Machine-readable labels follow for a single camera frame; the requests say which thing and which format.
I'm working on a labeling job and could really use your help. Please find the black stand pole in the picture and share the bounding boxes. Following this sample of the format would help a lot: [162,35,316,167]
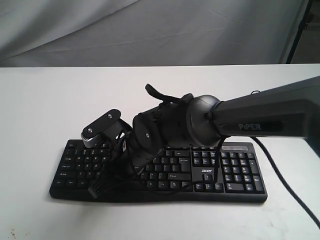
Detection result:
[285,0,315,64]

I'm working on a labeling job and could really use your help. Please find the grey backdrop cloth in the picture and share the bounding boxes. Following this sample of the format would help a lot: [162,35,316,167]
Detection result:
[0,0,307,67]

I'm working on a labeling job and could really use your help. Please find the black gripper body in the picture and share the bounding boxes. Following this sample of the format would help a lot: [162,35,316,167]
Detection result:
[104,134,160,185]

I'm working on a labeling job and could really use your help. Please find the black Acer keyboard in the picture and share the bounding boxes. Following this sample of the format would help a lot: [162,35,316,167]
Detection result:
[49,139,268,203]

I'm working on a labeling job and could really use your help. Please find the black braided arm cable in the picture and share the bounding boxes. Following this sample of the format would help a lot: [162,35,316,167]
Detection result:
[252,136,320,231]

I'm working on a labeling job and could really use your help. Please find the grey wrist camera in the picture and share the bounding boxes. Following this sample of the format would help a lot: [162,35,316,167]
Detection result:
[81,109,132,149]

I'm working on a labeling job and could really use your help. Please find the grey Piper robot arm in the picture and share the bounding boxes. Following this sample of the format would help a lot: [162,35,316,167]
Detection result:
[81,77,320,198]

